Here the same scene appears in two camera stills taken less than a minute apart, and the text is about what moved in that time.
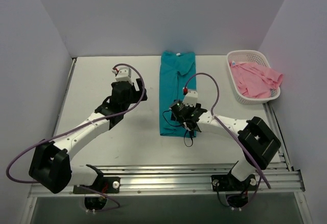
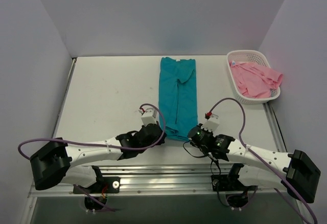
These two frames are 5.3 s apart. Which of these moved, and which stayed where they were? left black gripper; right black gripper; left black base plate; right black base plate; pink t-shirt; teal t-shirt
Moved: right black gripper; teal t-shirt; left black gripper
Stayed: left black base plate; pink t-shirt; right black base plate
